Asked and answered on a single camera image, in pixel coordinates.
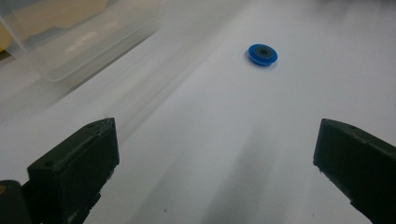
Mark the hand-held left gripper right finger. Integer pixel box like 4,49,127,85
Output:
313,118,396,224

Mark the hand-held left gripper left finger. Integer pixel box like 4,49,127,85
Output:
21,117,120,224

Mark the blue round wheel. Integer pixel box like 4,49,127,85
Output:
247,43,278,67

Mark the clear plastic box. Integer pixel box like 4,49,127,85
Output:
0,0,163,83

